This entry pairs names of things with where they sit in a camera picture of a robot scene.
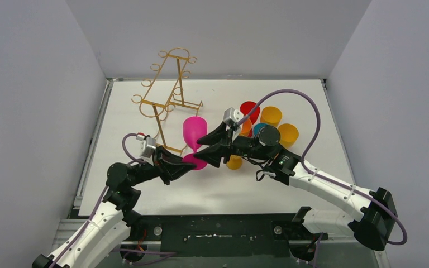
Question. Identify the magenta wine glass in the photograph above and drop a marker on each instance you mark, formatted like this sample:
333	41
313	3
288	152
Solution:
194	128

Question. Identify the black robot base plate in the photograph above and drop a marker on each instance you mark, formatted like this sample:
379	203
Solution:
224	235

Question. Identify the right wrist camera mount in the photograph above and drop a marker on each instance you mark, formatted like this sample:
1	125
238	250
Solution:
232	117

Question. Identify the blue wine glass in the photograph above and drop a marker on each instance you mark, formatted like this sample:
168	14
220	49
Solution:
256	128

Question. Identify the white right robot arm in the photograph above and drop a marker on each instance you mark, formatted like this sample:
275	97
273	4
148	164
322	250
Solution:
367	215

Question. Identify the gold wire glass rack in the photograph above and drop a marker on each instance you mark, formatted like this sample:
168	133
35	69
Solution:
165	92

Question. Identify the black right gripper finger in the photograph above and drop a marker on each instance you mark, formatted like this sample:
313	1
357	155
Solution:
222	136
213	155

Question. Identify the orange wine glass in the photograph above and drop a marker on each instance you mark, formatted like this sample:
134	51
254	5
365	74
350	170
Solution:
246	129

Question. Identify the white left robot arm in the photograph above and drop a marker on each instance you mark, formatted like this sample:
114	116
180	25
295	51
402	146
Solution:
113	215

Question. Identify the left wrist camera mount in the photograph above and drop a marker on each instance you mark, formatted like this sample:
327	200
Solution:
148	146

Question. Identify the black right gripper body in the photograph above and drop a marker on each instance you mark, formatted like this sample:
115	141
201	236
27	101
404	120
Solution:
246	147

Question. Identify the yellow wine glass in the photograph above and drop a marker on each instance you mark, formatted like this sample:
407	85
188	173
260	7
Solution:
271	116
234	163
288	135

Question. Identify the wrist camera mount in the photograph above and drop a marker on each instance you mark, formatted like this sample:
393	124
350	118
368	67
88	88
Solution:
232	117
148	146

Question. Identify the aluminium table edge rail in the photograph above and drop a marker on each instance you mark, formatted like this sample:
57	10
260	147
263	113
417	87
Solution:
211	190

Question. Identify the red wine glass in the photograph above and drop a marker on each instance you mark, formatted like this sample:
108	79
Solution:
251	111

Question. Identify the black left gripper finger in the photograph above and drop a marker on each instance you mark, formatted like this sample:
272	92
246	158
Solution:
163	156
176	171

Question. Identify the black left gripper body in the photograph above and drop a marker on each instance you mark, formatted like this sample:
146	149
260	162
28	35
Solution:
159	163

